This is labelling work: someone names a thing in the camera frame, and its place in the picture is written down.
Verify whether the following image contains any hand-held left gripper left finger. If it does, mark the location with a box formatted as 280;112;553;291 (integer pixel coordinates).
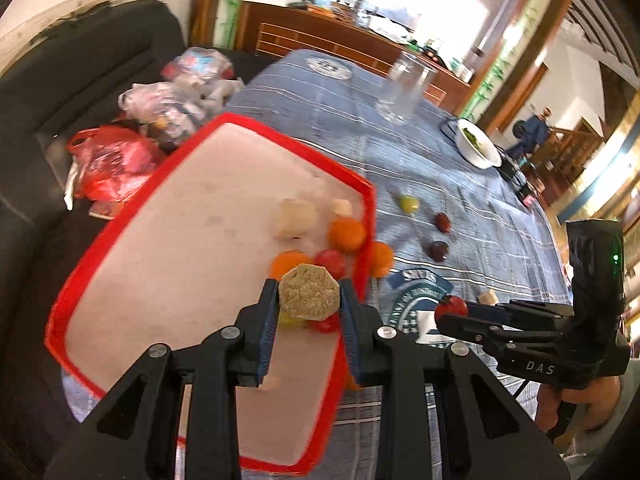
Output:
42;279;281;480

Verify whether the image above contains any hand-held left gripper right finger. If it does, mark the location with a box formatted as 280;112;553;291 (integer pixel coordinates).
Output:
339;280;572;480

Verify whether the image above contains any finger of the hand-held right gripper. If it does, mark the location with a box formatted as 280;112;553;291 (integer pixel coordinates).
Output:
435;312;511;357
467;301;576;322

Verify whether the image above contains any red tomato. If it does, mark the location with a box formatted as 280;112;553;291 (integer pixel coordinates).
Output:
434;295;469;322
314;249;347;281
309;312;341;335

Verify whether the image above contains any large orange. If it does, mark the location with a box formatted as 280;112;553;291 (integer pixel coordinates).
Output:
328;217;367;253

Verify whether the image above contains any red rimmed white tray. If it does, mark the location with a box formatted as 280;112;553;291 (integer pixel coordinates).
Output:
44;112;377;476

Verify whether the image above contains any person's right forearm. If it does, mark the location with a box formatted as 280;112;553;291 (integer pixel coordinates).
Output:
560;372;640;473

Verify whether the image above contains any person's right hand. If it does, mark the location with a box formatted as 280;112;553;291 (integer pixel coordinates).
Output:
535;374;623;437

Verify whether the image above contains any wooden staircase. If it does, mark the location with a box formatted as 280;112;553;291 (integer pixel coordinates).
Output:
530;119;613;203

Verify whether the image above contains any white bowl with greens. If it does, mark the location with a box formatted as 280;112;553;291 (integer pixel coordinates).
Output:
456;119;502;170

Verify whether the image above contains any red plastic bag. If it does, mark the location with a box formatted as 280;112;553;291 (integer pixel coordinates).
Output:
66;127;167;207

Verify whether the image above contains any tall clear plastic cup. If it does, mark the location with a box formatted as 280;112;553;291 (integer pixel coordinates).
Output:
375;51;438;126

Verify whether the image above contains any white plastic bag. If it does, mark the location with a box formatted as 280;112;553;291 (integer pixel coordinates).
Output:
119;82;213;147

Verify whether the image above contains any clear bag with blue print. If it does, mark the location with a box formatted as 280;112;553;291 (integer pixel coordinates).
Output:
161;47;236;92

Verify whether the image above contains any wooden cabinet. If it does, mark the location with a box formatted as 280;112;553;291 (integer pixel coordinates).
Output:
240;0;476;107

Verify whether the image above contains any black sofa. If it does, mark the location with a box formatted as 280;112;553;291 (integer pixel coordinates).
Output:
0;0;281;480

